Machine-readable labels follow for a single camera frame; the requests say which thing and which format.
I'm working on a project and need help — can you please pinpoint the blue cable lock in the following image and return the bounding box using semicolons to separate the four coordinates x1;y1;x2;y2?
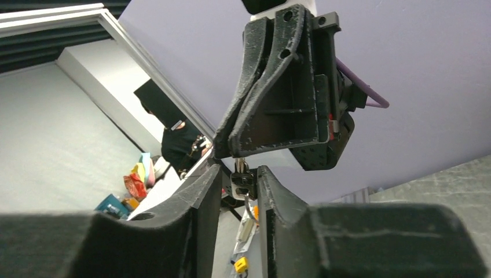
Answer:
230;158;259;225

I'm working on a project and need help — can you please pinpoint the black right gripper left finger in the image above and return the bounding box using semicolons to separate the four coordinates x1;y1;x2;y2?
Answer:
1;164;222;277

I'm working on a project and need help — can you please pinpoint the yellow black connector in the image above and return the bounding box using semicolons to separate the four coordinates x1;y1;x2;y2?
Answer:
230;257;249;277

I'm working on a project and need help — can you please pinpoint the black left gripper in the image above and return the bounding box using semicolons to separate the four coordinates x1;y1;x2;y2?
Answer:
213;5;354;171

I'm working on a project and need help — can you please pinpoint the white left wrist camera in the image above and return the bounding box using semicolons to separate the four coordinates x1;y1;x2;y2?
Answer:
242;0;318;21

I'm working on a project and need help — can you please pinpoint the colourful clutter on table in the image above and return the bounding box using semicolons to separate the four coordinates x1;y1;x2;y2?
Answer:
95;152;171;220

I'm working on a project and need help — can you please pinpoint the person in black clothes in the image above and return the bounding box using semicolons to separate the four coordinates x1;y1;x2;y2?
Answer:
134;79;212;178

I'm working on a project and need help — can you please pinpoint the aluminium frame rail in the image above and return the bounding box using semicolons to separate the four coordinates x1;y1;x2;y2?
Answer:
1;3;213;153

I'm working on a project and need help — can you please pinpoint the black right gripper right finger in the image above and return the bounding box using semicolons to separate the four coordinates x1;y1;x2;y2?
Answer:
257;166;488;277

